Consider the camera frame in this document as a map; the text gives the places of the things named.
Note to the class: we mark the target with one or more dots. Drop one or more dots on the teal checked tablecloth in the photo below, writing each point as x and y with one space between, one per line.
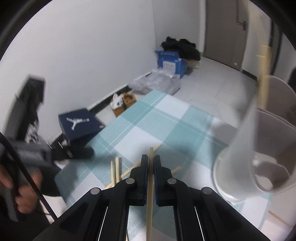
161 120

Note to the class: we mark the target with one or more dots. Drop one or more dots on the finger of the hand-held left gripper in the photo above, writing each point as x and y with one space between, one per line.
74 153

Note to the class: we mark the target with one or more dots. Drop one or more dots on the white plastic utensil holder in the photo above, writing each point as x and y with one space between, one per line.
238 162

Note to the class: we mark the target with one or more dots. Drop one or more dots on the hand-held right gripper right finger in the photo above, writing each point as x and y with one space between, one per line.
157 172

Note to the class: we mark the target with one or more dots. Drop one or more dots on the person's left hand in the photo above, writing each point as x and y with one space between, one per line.
27 194

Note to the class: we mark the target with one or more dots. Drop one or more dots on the dark hanging cloth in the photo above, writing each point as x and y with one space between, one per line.
27 102

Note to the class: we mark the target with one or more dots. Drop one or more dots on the pile of black clothes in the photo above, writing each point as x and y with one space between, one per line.
182 47

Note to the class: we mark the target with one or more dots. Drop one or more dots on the pile of wooden chopsticks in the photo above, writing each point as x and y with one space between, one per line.
117 169

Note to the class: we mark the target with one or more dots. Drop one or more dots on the grey plastic bag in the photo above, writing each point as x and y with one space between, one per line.
155 83

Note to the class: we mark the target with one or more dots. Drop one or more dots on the grey door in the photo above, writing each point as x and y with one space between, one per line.
224 32

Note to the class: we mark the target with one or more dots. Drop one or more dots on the dark grey cloth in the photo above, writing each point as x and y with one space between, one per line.
49 183

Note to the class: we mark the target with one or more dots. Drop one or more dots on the black framed door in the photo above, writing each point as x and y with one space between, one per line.
276 46

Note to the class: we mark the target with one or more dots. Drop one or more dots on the blue cardboard box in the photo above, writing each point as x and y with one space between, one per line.
172 63

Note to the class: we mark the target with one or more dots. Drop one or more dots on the navy shoe box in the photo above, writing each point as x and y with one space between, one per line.
78 129

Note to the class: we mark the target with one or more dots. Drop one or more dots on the light wooden chopstick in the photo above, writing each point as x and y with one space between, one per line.
150 208
263 76

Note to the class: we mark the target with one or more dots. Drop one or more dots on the brown cardboard box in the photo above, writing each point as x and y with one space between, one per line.
193 66

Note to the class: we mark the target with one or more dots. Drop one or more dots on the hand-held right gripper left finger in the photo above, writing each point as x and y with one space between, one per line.
145 172

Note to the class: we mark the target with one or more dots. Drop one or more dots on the white crumpled cloth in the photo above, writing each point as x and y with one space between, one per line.
116 100

